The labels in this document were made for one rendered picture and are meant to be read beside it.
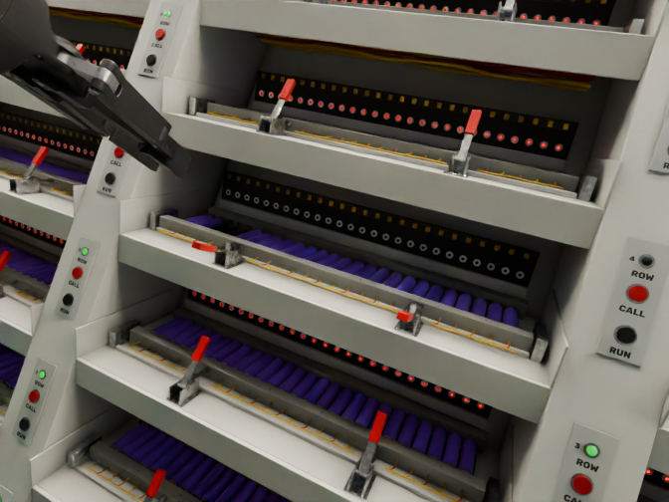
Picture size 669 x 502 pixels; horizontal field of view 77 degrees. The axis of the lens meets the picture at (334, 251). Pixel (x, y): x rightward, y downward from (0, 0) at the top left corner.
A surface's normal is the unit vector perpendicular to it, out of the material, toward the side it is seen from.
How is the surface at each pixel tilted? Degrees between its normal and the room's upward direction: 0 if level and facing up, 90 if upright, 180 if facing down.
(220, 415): 22
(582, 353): 90
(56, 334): 90
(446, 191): 111
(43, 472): 90
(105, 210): 90
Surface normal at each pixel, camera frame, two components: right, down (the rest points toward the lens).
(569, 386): -0.30, -0.14
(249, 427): 0.18, -0.93
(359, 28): -0.39, 0.22
